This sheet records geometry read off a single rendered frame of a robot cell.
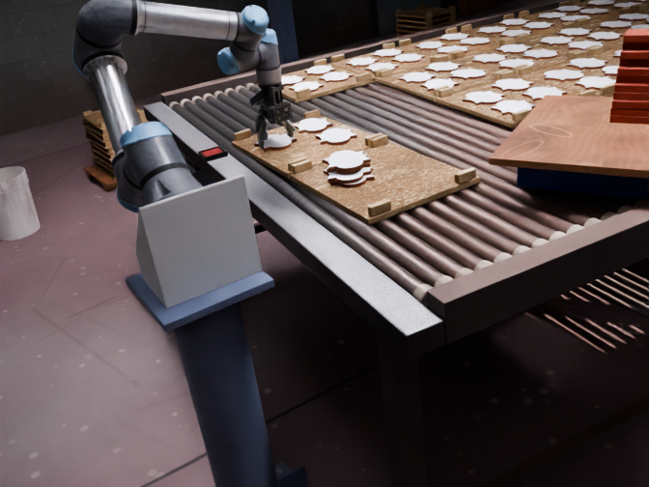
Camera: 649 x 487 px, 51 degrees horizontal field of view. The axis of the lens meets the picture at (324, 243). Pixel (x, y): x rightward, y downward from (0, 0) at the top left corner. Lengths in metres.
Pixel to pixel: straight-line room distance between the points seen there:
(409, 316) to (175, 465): 1.35
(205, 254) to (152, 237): 0.13
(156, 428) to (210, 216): 1.27
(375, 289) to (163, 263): 0.46
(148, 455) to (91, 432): 0.29
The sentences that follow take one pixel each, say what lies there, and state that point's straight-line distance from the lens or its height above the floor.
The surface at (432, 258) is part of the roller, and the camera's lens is 1.50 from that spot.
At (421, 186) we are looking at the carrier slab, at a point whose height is 0.94.
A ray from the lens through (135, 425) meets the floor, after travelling 2.68.
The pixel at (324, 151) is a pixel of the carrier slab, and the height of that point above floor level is 0.94.
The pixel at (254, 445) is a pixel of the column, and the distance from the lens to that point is 1.87.
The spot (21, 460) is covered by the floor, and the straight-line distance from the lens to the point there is 2.75.
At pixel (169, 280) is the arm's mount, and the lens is 1.54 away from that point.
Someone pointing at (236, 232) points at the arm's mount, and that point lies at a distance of 1.55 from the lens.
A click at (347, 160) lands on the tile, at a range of 1.88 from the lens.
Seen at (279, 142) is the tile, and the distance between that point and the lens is 2.21.
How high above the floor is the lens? 1.65
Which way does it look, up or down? 27 degrees down
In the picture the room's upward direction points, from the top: 8 degrees counter-clockwise
